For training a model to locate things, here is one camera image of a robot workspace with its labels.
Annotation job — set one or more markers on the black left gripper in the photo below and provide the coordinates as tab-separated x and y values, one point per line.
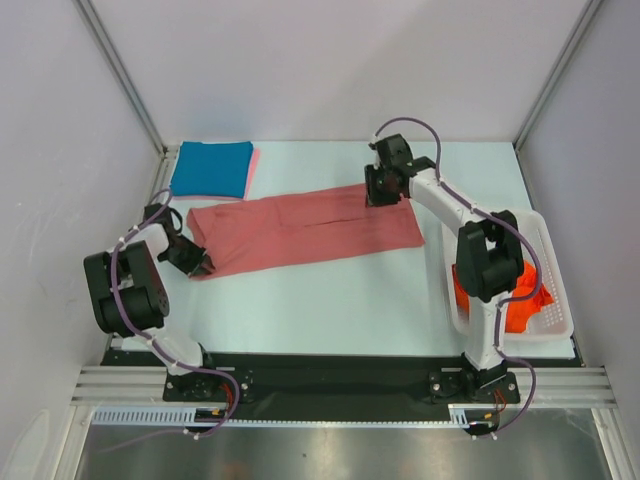
197	256

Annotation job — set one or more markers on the left aluminium frame post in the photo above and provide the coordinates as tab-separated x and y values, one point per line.
109	52

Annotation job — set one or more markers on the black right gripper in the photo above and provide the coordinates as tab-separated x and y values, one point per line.
379	186

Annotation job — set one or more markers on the folded light pink t shirt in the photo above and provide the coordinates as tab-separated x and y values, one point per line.
252	172

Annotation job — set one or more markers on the folded blue t shirt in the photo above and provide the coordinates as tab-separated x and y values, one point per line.
210	169

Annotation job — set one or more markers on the salmon pink t shirt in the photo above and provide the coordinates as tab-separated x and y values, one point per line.
296	229

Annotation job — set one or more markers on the white plastic basket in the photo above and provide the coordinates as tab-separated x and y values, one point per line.
553	322

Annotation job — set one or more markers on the right aluminium frame post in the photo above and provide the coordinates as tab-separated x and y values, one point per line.
577	35

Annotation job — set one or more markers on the orange t shirt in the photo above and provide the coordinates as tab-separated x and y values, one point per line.
518	313

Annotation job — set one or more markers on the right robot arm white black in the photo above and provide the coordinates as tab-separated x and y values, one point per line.
488	262

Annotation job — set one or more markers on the white round object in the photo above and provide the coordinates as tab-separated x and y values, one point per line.
28	451

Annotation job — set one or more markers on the aluminium frame post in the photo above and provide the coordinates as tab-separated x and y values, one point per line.
577	35
109	52

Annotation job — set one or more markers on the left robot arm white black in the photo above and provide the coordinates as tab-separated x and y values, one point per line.
127	293

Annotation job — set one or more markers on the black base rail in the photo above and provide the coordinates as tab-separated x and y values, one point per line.
340	389

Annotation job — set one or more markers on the front aluminium frame rail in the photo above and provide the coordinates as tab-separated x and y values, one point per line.
570	388

